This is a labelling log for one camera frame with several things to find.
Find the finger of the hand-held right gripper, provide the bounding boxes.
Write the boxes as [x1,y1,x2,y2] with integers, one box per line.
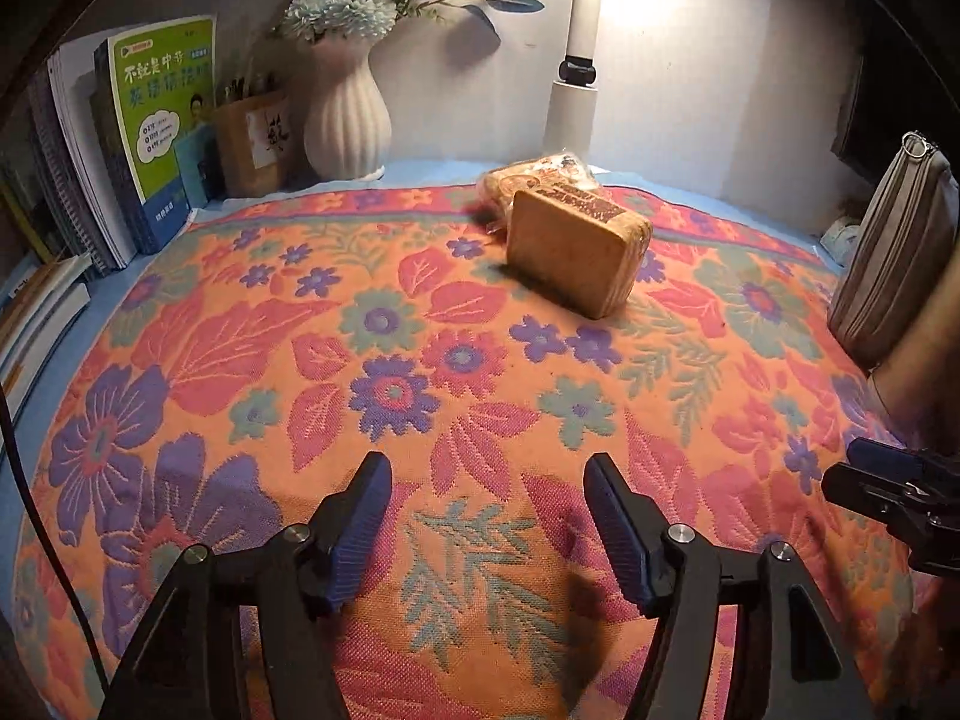
[847,436,917,472]
[821,463,940,524]

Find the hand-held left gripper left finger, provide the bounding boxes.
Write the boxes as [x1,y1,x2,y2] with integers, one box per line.
[100,452,394,720]

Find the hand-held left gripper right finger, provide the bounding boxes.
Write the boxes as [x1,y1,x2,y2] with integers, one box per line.
[583,454,875,720]

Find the brown bread block packet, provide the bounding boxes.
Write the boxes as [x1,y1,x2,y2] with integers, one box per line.
[505,186,650,320]

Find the gold cylindrical bottle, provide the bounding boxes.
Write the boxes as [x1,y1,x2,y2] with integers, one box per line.
[872,307,960,430]

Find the floral woven cloth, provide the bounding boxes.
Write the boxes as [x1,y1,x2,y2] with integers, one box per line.
[15,182,925,720]

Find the grey zip pouch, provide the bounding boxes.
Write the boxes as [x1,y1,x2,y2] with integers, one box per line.
[826,130,960,370]

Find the black monitor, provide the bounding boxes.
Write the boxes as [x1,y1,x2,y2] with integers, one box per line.
[831,36,960,182]

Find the stack of flat books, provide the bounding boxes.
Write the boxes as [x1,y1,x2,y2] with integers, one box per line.
[0,253,93,460]

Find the small teal booklet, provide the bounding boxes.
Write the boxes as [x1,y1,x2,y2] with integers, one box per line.
[174,124,227,209]

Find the wooden pen holder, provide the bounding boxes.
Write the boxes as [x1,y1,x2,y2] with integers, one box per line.
[210,90,298,198]

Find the white ribbed vase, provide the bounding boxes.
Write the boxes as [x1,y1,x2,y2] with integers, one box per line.
[304,37,393,182]

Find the white desk lamp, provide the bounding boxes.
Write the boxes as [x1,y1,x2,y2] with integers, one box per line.
[543,0,605,160]

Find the dark blue book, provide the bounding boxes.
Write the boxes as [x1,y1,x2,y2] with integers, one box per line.
[90,88,145,257]

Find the bundle of pens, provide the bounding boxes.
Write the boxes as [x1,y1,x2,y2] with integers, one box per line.
[217,71,280,108]

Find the green cover book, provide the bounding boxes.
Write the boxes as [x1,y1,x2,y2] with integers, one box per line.
[94,13,219,255]

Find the upright dark books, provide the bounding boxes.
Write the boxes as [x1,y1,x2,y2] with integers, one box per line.
[0,141,70,265]

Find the black cable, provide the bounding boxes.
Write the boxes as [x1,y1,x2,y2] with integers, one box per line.
[0,396,107,695]

